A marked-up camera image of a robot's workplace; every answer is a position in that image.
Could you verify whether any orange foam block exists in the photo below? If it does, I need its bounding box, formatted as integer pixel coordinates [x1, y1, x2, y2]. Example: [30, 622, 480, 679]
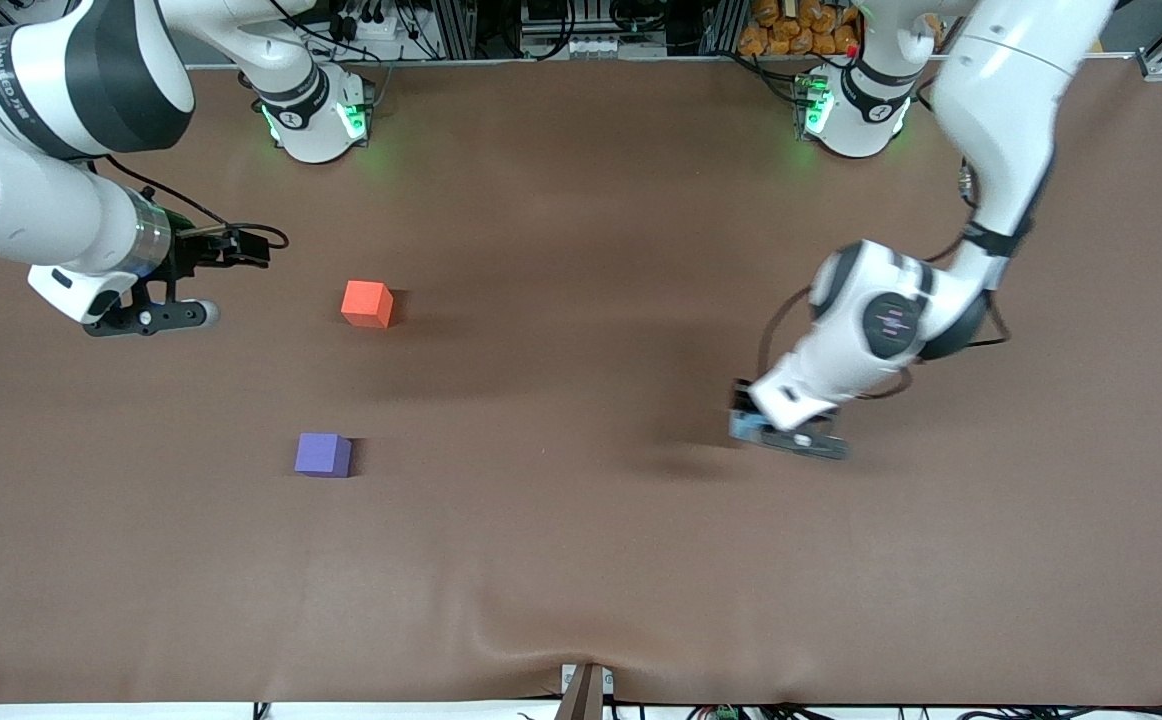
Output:
[341, 280, 394, 329]

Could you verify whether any purple foam block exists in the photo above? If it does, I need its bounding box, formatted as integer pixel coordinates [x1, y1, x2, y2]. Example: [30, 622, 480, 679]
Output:
[294, 432, 353, 478]

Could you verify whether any brown table cover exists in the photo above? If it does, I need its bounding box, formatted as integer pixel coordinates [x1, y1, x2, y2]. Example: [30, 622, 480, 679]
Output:
[0, 58, 1162, 707]

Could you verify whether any white power strip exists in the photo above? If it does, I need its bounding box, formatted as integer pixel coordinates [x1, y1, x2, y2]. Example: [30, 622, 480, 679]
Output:
[329, 0, 412, 47]

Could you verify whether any pile of orange objects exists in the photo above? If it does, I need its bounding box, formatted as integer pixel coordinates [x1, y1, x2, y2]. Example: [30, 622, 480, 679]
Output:
[738, 0, 864, 57]

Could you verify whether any grey electronics box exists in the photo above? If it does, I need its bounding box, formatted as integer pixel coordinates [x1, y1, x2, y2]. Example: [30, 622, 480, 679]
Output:
[519, 0, 670, 59]

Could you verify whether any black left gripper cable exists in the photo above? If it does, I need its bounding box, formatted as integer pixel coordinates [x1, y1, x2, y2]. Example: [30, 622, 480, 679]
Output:
[756, 150, 1012, 401]

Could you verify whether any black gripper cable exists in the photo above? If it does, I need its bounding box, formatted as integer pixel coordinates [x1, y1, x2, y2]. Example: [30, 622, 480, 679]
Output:
[89, 155, 290, 251]
[756, 150, 1012, 401]

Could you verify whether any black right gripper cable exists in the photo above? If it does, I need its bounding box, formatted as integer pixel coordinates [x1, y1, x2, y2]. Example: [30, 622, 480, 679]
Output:
[89, 155, 290, 251]

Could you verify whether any wooden camera mount post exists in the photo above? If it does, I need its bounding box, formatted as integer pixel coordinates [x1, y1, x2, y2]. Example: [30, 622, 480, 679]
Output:
[556, 662, 615, 720]

